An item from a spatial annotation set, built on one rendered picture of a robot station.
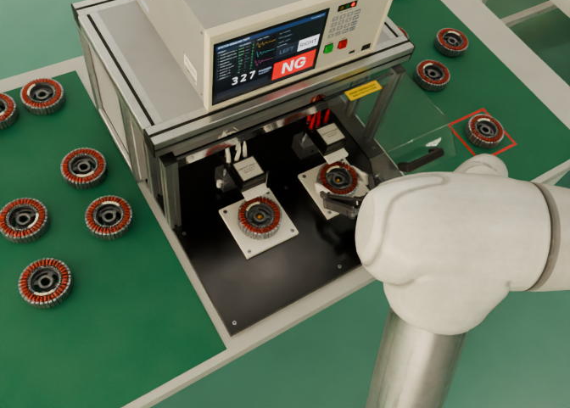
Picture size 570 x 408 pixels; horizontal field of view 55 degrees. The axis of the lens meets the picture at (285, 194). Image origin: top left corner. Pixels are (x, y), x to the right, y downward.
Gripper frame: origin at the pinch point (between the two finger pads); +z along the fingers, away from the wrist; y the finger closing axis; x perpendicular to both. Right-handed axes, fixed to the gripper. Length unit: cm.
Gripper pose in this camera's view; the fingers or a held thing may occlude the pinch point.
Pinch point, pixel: (338, 181)
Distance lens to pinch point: 146.2
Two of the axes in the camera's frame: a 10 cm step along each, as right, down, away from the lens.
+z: -5.1, -4.1, 7.6
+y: -8.5, 3.8, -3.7
